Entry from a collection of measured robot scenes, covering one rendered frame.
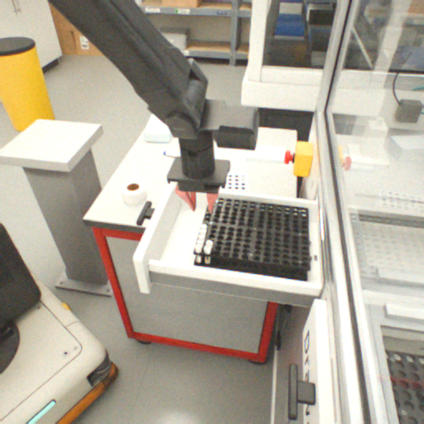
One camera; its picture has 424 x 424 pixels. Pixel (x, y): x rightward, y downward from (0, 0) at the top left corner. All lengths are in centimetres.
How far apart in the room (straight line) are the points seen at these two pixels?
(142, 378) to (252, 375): 44
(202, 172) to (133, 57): 24
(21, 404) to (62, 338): 22
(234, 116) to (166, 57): 14
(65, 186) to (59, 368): 63
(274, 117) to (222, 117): 99
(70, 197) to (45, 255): 70
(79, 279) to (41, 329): 49
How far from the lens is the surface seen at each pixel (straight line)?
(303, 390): 53
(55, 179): 140
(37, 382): 132
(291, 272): 69
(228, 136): 52
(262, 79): 141
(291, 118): 149
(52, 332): 140
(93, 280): 180
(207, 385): 150
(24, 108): 323
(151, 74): 42
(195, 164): 56
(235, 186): 100
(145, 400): 150
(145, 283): 69
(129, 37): 39
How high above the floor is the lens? 140
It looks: 42 degrees down
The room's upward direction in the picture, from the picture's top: straight up
